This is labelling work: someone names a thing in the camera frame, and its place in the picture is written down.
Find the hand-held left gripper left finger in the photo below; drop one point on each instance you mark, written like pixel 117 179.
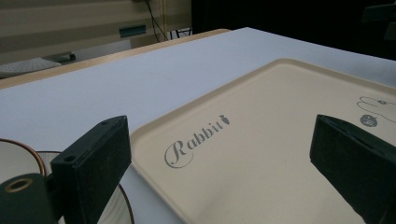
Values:
pixel 93 165

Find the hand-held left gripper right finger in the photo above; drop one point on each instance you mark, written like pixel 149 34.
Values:
pixel 355 155

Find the white plate with dark rim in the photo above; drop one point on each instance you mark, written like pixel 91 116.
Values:
pixel 116 208

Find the white plate with brown rim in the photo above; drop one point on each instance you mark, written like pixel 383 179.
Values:
pixel 15 158

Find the beige printed plastic tray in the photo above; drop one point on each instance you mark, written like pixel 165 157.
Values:
pixel 264 146

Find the dark flat device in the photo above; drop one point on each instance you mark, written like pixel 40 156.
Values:
pixel 60 57

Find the white perforated pad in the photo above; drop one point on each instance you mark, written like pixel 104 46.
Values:
pixel 25 67

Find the black metal stand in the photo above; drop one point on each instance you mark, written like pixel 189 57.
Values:
pixel 181 32

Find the green wall socket box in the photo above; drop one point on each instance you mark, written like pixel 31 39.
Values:
pixel 132 30

